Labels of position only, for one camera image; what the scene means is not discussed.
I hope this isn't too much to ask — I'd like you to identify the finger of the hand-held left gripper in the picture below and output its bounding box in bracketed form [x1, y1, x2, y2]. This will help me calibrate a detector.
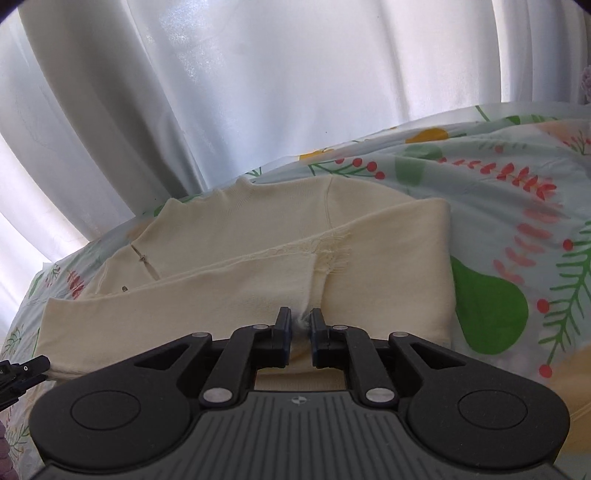
[0, 354, 51, 409]

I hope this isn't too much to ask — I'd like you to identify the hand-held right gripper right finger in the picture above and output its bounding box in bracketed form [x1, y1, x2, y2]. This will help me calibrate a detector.
[308, 308, 481, 407]

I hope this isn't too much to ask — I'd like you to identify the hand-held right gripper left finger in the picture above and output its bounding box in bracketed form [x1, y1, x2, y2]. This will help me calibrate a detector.
[111, 307, 293, 407]

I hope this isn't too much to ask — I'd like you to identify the cream knit sweater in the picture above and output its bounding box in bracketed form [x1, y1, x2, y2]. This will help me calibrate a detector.
[36, 178, 455, 393]

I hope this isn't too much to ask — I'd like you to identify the person's left forearm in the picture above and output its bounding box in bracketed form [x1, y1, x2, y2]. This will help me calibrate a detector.
[0, 422, 17, 480]

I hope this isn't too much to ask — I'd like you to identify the floral print bed sheet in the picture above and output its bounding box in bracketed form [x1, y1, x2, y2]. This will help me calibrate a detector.
[0, 104, 591, 480]

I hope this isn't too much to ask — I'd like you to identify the white curtain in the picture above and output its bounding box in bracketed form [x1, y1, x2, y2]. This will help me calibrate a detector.
[0, 0, 591, 344]

